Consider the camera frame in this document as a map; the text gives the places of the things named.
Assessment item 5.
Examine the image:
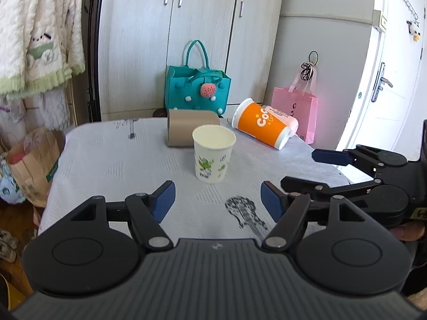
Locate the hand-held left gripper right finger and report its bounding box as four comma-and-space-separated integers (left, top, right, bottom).
260, 180, 369, 253

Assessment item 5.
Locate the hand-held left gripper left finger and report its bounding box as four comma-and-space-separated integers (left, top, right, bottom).
68, 180, 176, 253

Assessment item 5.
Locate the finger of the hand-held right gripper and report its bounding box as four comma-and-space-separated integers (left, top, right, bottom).
280, 175, 382, 205
311, 145, 384, 178

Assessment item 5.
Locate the brown paper cup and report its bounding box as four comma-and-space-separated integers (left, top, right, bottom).
167, 108, 221, 148

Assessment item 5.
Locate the pink and white cup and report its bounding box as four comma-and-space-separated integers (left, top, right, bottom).
262, 105, 299, 138

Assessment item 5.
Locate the white floral paper cup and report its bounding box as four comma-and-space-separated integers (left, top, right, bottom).
192, 124, 236, 184

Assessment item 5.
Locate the orange white paper cup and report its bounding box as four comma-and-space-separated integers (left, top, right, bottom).
232, 98, 294, 150

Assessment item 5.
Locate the person's right hand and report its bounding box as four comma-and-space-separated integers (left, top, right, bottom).
390, 221, 426, 242

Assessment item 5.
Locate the pink paper gift bag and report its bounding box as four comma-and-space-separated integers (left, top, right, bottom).
270, 63, 319, 145

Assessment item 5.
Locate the white door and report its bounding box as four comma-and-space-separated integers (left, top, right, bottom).
338, 0, 427, 152

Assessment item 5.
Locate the teal felt tote bag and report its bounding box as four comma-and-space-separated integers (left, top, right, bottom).
164, 40, 232, 114

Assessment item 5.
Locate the brown paper bag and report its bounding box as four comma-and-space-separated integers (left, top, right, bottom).
5, 126, 66, 208

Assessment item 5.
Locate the blue patterned bag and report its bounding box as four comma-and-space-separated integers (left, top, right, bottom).
0, 158, 26, 205

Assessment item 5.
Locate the black stand pole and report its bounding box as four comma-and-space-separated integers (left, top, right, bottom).
85, 0, 108, 122

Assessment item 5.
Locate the white wardrobe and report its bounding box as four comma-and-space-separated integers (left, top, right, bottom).
98, 0, 288, 122

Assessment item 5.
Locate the white fluffy robe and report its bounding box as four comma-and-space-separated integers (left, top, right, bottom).
0, 0, 87, 101

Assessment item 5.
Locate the black coiled cable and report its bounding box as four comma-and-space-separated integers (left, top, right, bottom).
300, 50, 319, 82

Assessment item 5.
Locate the silver door handle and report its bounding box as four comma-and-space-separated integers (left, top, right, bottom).
371, 61, 394, 103

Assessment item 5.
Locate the wall switch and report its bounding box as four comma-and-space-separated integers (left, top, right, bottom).
371, 9, 388, 34

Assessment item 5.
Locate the plush toy keychain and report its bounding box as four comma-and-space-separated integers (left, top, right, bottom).
402, 0, 422, 42

